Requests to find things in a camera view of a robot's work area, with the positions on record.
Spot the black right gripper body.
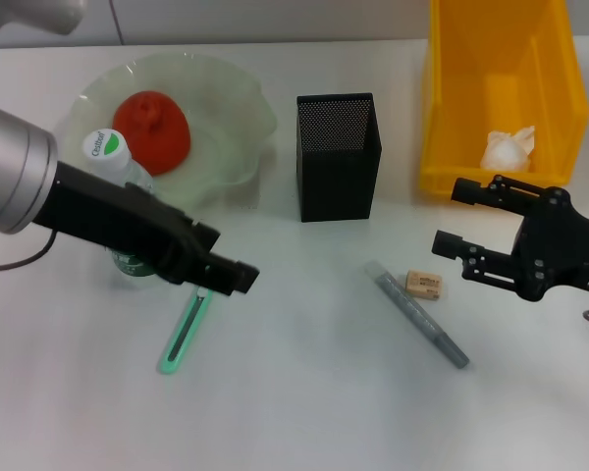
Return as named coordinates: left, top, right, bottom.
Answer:
left=511, top=188, right=589, bottom=303

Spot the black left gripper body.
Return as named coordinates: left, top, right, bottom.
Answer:
left=31, top=160, right=223, bottom=287

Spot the white paper ball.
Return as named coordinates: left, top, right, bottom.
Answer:
left=479, top=126, right=537, bottom=173

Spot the clear water bottle green label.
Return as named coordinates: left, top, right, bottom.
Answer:
left=81, top=127, right=164, bottom=291

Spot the green utility knife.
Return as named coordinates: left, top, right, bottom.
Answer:
left=156, top=286, right=213, bottom=377

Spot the red-orange orange fruit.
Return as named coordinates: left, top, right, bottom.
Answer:
left=112, top=91, right=192, bottom=177

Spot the small tan eraser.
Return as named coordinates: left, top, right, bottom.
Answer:
left=404, top=269, right=444, bottom=300

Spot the grey marker pen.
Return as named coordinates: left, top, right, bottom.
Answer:
left=364, top=261, right=471, bottom=370

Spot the green glass fruit plate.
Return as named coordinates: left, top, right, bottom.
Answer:
left=61, top=52, right=280, bottom=210

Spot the black mesh pen holder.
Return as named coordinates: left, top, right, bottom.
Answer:
left=295, top=91, right=384, bottom=224

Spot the yellow plastic bin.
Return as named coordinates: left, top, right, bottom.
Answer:
left=418, top=0, right=589, bottom=202

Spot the left wrist cable with plugs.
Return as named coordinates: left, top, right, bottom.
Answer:
left=0, top=228, right=59, bottom=277

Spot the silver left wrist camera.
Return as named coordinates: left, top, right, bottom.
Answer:
left=0, top=0, right=88, bottom=41

